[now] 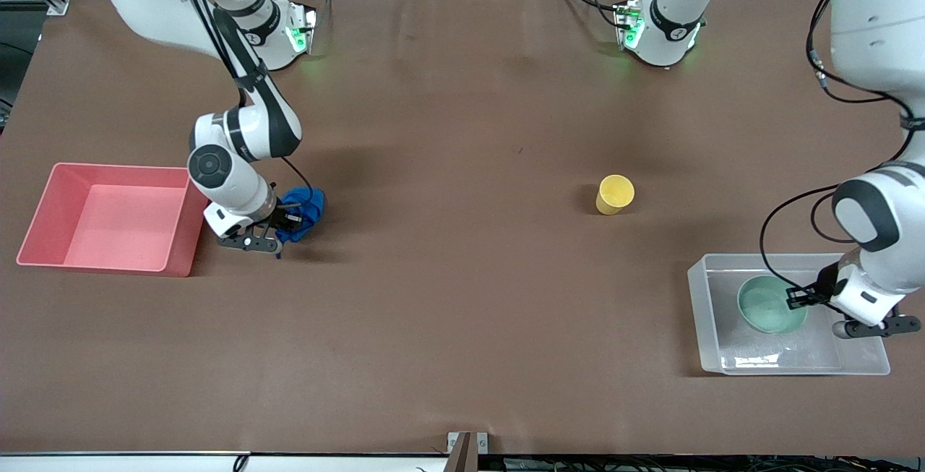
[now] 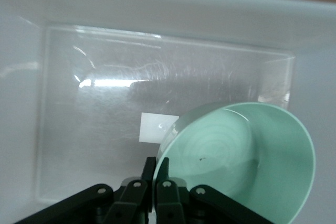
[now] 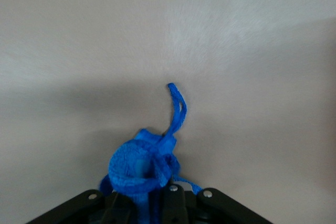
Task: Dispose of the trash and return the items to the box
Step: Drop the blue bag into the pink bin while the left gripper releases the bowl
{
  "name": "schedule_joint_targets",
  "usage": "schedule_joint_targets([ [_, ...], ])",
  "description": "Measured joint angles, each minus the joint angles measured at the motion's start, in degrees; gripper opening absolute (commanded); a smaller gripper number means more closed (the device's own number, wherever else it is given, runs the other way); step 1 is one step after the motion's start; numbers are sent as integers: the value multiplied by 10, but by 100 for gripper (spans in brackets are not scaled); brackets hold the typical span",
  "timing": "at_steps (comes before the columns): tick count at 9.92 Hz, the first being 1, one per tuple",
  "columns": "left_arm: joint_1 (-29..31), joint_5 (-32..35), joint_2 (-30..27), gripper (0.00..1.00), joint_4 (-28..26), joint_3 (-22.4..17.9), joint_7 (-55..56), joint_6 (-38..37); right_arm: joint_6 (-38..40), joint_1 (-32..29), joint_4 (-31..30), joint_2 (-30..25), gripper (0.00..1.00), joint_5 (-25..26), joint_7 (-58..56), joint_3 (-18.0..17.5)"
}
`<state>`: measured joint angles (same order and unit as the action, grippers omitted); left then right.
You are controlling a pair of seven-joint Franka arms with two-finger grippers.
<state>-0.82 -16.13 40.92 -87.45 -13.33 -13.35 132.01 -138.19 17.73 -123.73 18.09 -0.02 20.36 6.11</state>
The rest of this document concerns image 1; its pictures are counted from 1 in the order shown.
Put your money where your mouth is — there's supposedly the blue cloth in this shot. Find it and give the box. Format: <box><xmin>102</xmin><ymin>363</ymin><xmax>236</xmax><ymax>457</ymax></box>
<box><xmin>276</xmin><ymin>186</ymin><xmax>327</xmax><ymax>260</ymax></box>

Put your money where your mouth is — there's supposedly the mint green bowl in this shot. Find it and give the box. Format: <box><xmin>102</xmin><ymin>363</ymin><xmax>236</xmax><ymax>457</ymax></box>
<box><xmin>736</xmin><ymin>274</ymin><xmax>809</xmax><ymax>335</ymax></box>

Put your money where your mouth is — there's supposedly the yellow plastic cup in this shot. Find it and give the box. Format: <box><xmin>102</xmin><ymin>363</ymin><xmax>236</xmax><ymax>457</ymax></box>
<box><xmin>595</xmin><ymin>174</ymin><xmax>636</xmax><ymax>216</ymax></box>

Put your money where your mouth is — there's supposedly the clear plastic bin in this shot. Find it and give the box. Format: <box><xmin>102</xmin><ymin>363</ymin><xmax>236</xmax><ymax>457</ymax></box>
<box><xmin>687</xmin><ymin>252</ymin><xmax>891</xmax><ymax>377</ymax></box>

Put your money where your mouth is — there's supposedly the pink plastic bin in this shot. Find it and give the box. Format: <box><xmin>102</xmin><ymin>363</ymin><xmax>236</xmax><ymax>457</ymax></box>
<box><xmin>16</xmin><ymin>162</ymin><xmax>211</xmax><ymax>278</ymax></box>

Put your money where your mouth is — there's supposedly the brown table cover sheet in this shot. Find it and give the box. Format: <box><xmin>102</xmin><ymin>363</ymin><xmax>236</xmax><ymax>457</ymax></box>
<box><xmin>0</xmin><ymin>0</ymin><xmax>925</xmax><ymax>457</ymax></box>

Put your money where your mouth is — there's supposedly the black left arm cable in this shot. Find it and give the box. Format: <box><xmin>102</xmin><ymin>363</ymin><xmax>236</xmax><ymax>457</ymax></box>
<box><xmin>758</xmin><ymin>0</ymin><xmax>925</xmax><ymax>301</ymax></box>

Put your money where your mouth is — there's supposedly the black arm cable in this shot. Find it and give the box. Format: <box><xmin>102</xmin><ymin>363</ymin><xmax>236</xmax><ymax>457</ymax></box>
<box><xmin>170</xmin><ymin>0</ymin><xmax>319</xmax><ymax>214</ymax></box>
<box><xmin>758</xmin><ymin>0</ymin><xmax>925</xmax><ymax>301</ymax></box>

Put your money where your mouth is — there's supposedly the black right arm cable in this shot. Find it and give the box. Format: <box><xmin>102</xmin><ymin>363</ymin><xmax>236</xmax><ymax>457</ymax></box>
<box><xmin>170</xmin><ymin>0</ymin><xmax>319</xmax><ymax>214</ymax></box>

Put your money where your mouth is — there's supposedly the white table edge rail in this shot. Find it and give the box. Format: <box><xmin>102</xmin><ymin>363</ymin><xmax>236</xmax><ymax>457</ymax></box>
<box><xmin>0</xmin><ymin>450</ymin><xmax>450</xmax><ymax>472</ymax></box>

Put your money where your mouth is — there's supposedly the metal table edge bracket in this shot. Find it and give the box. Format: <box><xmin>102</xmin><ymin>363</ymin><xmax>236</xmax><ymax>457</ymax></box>
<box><xmin>447</xmin><ymin>432</ymin><xmax>489</xmax><ymax>472</ymax></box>

